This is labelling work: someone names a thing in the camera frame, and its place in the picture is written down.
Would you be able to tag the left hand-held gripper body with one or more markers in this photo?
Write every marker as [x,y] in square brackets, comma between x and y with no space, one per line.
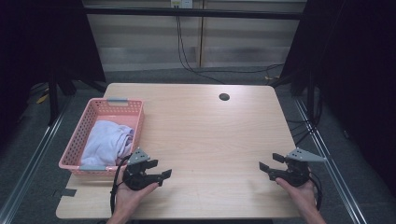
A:
[137,179]

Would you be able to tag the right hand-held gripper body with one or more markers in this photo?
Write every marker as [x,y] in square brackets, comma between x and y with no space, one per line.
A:
[294,175]

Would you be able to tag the white patterned towel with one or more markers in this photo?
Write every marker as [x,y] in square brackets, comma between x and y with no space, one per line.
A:
[104,143]

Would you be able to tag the pink perforated plastic basket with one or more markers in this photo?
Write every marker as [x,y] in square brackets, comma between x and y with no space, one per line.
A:
[102,109]

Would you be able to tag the person's right hand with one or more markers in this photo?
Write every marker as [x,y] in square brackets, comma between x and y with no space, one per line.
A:
[300,194]

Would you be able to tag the person's left hand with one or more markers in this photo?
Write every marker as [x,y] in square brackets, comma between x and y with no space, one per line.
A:
[127,199]

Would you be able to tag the black tape strip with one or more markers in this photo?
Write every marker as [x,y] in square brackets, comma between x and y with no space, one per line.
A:
[69,192]

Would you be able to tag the black round table grommet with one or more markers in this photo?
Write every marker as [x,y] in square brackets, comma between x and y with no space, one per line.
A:
[224,96]

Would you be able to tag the black curtain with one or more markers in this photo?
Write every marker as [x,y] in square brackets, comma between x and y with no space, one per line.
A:
[358,77]
[40,40]

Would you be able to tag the black metal stand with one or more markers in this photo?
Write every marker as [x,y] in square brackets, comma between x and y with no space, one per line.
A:
[53,99]

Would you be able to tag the yellow floor object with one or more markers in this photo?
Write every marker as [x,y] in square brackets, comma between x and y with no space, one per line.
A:
[42,99]

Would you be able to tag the black horizontal metal bar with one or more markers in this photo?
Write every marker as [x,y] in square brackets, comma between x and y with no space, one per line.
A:
[193,13]

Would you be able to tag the metal floor rail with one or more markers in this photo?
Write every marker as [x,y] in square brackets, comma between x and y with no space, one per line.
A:
[28,168]
[330,165]

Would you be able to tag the white wall power outlet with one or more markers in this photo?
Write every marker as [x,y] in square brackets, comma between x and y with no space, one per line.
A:
[181,3]

